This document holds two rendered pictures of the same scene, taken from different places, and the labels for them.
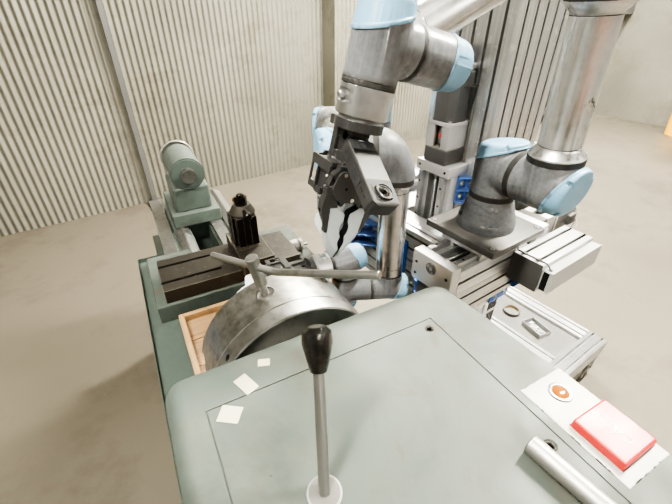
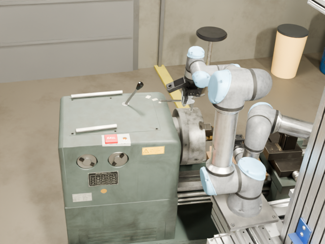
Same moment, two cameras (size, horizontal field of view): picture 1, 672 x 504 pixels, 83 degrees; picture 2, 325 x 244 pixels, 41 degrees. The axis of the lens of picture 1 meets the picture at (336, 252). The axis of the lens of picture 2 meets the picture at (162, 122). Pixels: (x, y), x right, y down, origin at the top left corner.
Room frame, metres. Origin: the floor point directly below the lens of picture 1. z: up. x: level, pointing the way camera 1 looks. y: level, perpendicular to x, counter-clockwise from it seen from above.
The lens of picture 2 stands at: (0.96, -1.83, 2.51)
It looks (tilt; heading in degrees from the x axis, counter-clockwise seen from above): 34 degrees down; 107
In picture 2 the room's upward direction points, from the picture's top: 3 degrees clockwise
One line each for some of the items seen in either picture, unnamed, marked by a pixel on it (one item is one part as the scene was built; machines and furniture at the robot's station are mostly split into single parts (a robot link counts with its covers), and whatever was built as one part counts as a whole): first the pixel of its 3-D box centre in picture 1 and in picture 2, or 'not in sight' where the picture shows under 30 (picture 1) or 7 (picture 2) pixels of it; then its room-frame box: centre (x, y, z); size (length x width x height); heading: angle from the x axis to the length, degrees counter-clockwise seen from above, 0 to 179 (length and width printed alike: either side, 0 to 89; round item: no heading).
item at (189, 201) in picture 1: (186, 181); not in sight; (1.60, 0.67, 1.01); 0.30 x 0.20 x 0.29; 28
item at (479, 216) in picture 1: (488, 206); (245, 196); (0.92, -0.41, 1.21); 0.15 x 0.15 x 0.10
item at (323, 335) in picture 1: (318, 347); (140, 86); (0.27, 0.02, 1.38); 0.04 x 0.03 x 0.05; 28
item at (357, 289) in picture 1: (350, 288); not in sight; (0.87, -0.04, 0.98); 0.11 x 0.08 x 0.11; 94
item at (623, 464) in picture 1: (611, 434); (110, 139); (0.25, -0.31, 1.26); 0.06 x 0.06 x 0.02; 28
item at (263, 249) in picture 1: (249, 249); (281, 150); (1.05, 0.28, 1.00); 0.20 x 0.10 x 0.05; 28
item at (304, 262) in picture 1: (290, 274); (236, 145); (0.80, 0.12, 1.08); 0.12 x 0.09 x 0.08; 118
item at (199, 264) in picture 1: (230, 263); (280, 149); (1.04, 0.35, 0.95); 0.43 x 0.18 x 0.04; 118
